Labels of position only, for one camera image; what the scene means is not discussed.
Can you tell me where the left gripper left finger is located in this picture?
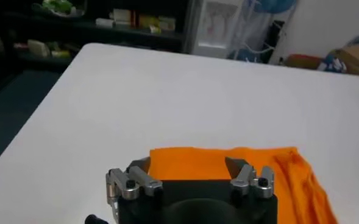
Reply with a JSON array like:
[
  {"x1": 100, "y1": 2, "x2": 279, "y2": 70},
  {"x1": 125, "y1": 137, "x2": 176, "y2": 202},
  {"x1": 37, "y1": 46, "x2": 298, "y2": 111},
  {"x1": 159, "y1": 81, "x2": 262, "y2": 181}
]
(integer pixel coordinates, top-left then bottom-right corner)
[{"x1": 105, "y1": 156, "x2": 164, "y2": 204}]

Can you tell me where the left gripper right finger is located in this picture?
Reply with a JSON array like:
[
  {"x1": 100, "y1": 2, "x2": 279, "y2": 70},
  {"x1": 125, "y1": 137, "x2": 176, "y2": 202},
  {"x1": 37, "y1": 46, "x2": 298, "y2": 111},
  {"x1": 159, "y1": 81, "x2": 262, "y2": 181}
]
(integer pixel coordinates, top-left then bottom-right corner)
[{"x1": 224, "y1": 156, "x2": 275, "y2": 200}]

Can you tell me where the orange t-shirt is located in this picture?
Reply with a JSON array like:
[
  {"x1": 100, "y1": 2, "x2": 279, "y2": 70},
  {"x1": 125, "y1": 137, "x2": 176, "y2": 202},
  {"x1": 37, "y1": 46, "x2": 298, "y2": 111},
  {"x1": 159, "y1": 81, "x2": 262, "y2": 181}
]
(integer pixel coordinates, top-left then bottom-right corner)
[{"x1": 148, "y1": 146, "x2": 339, "y2": 224}]

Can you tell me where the blue water jug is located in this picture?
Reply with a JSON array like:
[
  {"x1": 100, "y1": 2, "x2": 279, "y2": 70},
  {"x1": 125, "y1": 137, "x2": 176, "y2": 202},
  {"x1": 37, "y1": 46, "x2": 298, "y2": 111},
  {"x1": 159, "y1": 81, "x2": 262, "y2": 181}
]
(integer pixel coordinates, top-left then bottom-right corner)
[
  {"x1": 253, "y1": 0, "x2": 298, "y2": 15},
  {"x1": 227, "y1": 47, "x2": 260, "y2": 64}
]

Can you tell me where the open cardboard box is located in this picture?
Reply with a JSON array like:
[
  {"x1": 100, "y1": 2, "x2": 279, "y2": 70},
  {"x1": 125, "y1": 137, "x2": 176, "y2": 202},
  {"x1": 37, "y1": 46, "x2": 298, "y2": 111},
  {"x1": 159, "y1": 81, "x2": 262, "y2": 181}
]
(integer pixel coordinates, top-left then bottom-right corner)
[{"x1": 283, "y1": 53, "x2": 324, "y2": 71}]

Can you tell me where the blue and white bag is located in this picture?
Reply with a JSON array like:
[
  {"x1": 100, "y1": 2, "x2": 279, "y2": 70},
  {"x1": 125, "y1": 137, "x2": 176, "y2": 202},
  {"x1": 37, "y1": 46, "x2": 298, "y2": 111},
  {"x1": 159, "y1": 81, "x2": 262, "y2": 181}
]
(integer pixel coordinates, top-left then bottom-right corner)
[{"x1": 317, "y1": 52, "x2": 348, "y2": 74}]

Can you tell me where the white water dispenser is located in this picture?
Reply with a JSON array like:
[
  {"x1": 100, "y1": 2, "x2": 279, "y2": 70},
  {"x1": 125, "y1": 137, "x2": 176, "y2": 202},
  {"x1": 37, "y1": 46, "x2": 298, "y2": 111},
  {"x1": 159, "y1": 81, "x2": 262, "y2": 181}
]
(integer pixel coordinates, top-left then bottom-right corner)
[{"x1": 192, "y1": 0, "x2": 247, "y2": 59}]

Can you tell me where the black shelf unit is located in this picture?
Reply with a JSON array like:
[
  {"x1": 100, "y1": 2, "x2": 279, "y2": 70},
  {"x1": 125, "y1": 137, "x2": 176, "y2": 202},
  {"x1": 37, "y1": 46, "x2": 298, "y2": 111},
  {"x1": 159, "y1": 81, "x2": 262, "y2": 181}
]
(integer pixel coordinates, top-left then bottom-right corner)
[{"x1": 0, "y1": 0, "x2": 193, "y2": 72}]

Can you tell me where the large cardboard box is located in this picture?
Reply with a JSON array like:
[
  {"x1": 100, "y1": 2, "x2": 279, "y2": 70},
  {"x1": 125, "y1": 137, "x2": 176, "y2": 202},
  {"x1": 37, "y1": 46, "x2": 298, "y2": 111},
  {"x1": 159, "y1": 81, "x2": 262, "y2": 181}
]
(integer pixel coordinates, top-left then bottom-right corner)
[{"x1": 334, "y1": 44, "x2": 359, "y2": 77}]

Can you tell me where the bowl with green fruit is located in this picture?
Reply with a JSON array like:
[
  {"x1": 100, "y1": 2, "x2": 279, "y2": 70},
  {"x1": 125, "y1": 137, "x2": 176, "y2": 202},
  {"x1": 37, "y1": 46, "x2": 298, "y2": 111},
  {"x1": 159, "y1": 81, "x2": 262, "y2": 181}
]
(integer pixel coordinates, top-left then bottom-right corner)
[{"x1": 41, "y1": 0, "x2": 86, "y2": 18}]

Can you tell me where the white wire jug rack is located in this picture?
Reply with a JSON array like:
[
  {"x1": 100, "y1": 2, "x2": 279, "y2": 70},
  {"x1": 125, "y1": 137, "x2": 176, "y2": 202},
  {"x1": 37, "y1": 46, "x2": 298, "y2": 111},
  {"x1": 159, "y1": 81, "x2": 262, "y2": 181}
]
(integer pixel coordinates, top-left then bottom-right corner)
[{"x1": 227, "y1": 0, "x2": 296, "y2": 64}]

